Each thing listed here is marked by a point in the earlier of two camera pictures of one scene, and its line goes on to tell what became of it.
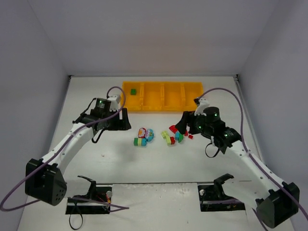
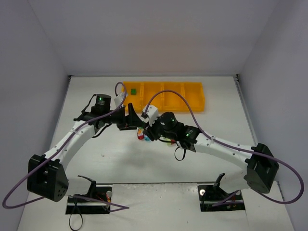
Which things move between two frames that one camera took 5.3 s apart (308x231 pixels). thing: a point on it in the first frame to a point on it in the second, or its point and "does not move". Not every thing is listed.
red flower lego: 142,133 does not move
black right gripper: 188,118 to 149,133
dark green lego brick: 133,91 does not move
